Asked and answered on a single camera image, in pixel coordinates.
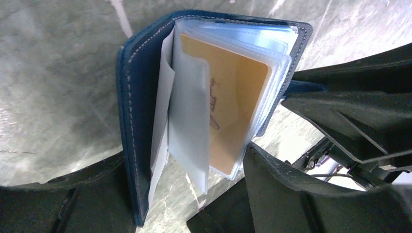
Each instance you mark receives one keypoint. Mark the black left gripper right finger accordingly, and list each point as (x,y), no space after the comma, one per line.
(275,197)

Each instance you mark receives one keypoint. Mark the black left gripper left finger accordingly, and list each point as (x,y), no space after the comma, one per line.
(94,199)

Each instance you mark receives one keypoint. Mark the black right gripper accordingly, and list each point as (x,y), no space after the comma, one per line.
(367,126)

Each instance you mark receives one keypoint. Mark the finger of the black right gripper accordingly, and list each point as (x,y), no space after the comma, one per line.
(389,72)

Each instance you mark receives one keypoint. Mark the blue leather card holder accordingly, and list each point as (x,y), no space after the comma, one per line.
(164,97)

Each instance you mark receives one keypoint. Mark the gold card in holder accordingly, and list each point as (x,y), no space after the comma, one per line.
(236,81)

